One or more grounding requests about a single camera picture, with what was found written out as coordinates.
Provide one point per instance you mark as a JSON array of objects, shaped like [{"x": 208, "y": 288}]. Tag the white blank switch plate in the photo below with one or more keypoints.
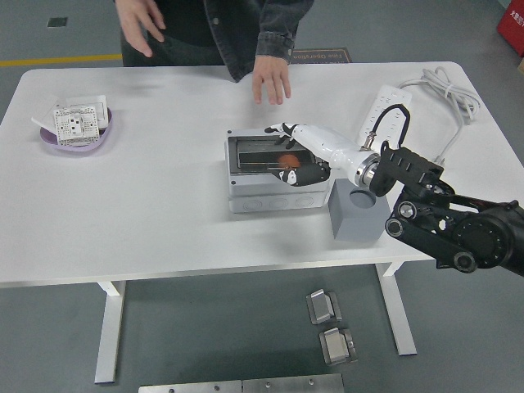
[{"x": 88, "y": 100}]

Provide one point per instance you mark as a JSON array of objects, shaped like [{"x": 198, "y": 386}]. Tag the red box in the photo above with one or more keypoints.
[{"x": 513, "y": 28}]

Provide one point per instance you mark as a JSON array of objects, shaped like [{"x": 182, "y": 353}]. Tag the person's left forearm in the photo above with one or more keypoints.
[{"x": 282, "y": 28}]

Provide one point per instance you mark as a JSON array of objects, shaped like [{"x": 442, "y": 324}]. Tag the orange cylinder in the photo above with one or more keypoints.
[{"x": 288, "y": 159}]

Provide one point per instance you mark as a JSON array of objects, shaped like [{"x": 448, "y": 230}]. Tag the tan cardboard piece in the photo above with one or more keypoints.
[{"x": 521, "y": 66}]

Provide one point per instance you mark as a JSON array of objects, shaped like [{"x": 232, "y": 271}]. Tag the purple plastic bowl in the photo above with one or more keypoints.
[{"x": 78, "y": 149}]

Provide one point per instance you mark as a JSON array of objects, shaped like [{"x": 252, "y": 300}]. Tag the dark floor hatch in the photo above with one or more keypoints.
[{"x": 57, "y": 22}]

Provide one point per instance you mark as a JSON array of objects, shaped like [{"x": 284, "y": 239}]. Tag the grey cube with round hole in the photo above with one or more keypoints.
[{"x": 356, "y": 225}]

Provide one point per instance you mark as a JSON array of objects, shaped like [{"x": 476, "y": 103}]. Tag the person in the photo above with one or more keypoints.
[{"x": 204, "y": 37}]

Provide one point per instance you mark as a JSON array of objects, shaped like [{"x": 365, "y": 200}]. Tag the person's left hand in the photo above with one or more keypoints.
[{"x": 272, "y": 79}]

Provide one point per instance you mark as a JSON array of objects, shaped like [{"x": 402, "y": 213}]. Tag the dark floor sign with lettering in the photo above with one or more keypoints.
[{"x": 323, "y": 56}]

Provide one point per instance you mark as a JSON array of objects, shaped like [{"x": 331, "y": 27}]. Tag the white table leg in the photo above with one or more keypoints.
[
  {"x": 109, "y": 335},
  {"x": 399, "y": 319}
]

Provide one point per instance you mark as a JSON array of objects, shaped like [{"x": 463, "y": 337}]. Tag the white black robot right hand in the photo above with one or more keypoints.
[{"x": 323, "y": 141}]

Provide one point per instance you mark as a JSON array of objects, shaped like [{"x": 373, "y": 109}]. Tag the yellow floor tape line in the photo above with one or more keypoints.
[{"x": 61, "y": 60}]

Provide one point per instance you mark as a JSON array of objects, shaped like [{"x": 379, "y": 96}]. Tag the grey electrical box clear lid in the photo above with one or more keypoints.
[{"x": 262, "y": 192}]

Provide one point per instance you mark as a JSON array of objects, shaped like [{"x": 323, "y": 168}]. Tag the small metal block fixture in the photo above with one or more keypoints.
[
  {"x": 321, "y": 307},
  {"x": 335, "y": 348}
]

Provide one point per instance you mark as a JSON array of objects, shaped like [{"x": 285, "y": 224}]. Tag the flat metal plate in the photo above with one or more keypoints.
[
  {"x": 290, "y": 385},
  {"x": 188, "y": 387}
]

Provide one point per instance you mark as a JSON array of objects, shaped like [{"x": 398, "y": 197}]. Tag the person's right hand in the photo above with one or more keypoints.
[{"x": 139, "y": 22}]

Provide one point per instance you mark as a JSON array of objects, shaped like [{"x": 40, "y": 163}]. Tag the white flat cover plate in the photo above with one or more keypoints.
[{"x": 43, "y": 114}]

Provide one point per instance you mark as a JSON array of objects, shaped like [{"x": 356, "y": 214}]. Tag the white socket panel with holes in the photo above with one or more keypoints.
[{"x": 71, "y": 123}]

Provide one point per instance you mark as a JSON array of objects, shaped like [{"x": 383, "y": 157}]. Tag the white power strip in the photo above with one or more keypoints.
[{"x": 389, "y": 96}]

